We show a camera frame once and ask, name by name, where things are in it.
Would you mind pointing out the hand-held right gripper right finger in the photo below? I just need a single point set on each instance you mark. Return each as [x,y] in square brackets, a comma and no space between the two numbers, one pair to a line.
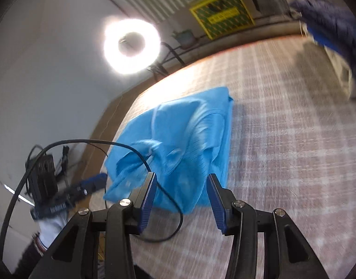
[215,200]

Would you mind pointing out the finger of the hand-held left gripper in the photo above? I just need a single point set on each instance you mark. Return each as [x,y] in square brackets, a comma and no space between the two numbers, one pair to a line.
[93,180]

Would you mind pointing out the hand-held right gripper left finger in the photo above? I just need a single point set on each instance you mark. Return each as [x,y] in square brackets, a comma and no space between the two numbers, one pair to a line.
[147,197]

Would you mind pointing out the light blue jacket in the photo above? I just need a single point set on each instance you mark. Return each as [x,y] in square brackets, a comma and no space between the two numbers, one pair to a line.
[189,139]

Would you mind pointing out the person's left forearm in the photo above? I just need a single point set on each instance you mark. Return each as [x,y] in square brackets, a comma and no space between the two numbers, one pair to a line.
[26,255]

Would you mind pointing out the person's left hand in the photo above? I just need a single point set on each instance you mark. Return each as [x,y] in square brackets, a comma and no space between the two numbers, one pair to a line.
[51,228]

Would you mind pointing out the folded beige garment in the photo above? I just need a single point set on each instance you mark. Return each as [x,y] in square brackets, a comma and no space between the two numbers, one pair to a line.
[341,72]

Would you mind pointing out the yellow storage box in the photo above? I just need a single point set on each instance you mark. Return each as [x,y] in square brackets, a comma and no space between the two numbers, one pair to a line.
[221,14]

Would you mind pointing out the folded blue garment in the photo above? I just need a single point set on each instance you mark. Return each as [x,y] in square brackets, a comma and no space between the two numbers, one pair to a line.
[314,35]

